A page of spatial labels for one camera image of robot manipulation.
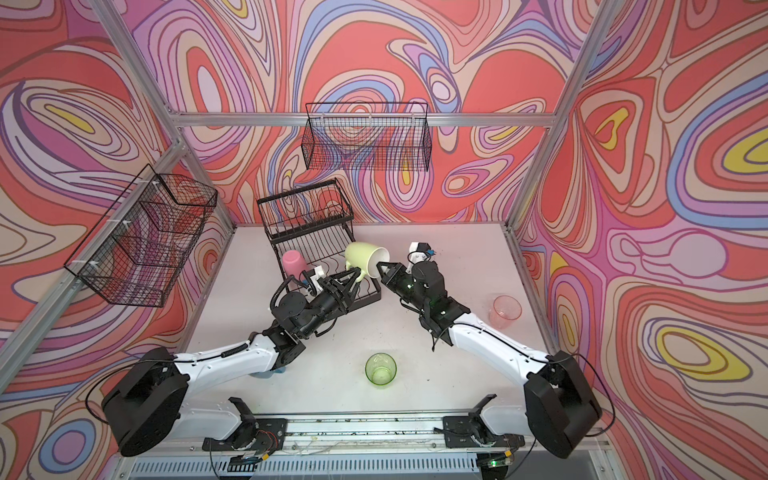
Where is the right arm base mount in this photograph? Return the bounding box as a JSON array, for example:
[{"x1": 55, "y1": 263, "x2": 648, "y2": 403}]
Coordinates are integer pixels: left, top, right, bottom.
[{"x1": 433, "y1": 394, "x2": 525, "y2": 452}]

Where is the wall wire basket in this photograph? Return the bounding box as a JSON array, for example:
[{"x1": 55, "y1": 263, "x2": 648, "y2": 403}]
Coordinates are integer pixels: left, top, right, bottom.
[
  {"x1": 301, "y1": 101, "x2": 432, "y2": 172},
  {"x1": 64, "y1": 165, "x2": 218, "y2": 308}
]

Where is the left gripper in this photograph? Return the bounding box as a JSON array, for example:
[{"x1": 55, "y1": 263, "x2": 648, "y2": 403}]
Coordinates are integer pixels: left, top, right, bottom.
[{"x1": 295, "y1": 269, "x2": 363, "y2": 344}]

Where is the back wall wire basket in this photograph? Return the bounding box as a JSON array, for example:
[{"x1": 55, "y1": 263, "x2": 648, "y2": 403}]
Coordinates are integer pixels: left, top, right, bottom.
[{"x1": 301, "y1": 101, "x2": 432, "y2": 172}]

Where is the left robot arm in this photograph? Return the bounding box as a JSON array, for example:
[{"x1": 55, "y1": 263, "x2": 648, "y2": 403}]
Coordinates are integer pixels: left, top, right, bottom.
[{"x1": 101, "y1": 267, "x2": 362, "y2": 457}]

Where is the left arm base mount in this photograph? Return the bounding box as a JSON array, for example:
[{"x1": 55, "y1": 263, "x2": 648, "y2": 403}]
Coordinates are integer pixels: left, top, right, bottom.
[{"x1": 202, "y1": 397, "x2": 288, "y2": 454}]

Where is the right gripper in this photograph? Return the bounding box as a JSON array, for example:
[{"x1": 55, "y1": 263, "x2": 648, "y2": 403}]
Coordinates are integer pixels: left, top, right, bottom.
[{"x1": 376, "y1": 261, "x2": 429, "y2": 314}]

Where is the pink plastic cup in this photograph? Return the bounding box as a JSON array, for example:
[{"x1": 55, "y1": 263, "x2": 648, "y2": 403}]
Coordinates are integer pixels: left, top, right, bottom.
[{"x1": 281, "y1": 249, "x2": 308, "y2": 281}]

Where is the left wall wire basket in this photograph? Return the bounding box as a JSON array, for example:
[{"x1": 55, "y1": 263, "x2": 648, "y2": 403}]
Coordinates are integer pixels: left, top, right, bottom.
[{"x1": 64, "y1": 165, "x2": 218, "y2": 308}]

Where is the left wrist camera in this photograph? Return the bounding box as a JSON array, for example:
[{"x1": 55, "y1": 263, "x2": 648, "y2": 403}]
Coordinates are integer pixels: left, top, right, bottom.
[{"x1": 300, "y1": 265, "x2": 326, "y2": 291}]

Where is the green tumbler near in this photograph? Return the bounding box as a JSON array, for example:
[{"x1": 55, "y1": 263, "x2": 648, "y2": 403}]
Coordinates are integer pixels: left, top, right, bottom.
[{"x1": 364, "y1": 352, "x2": 397, "y2": 386}]

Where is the cream mug green handle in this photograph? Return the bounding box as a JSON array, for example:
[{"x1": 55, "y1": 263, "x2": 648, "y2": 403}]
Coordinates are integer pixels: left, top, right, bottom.
[{"x1": 344, "y1": 241, "x2": 390, "y2": 283}]

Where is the white mug blue handle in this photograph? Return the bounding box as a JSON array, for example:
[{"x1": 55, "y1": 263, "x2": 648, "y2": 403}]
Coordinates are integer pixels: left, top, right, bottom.
[{"x1": 252, "y1": 367, "x2": 286, "y2": 379}]

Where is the black wire dish rack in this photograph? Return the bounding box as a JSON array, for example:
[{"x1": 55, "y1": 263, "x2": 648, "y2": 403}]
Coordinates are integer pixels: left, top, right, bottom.
[{"x1": 257, "y1": 179, "x2": 355, "y2": 277}]

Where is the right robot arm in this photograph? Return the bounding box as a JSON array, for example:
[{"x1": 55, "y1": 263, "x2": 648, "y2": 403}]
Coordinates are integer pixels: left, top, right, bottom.
[{"x1": 376, "y1": 261, "x2": 603, "y2": 459}]

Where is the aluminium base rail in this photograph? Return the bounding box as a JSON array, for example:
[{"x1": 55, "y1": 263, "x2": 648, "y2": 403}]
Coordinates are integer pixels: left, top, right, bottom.
[{"x1": 109, "y1": 411, "x2": 626, "y2": 479}]

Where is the clear pink tumbler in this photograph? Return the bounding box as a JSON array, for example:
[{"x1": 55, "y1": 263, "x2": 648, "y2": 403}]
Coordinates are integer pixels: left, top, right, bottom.
[{"x1": 489, "y1": 295, "x2": 523, "y2": 330}]

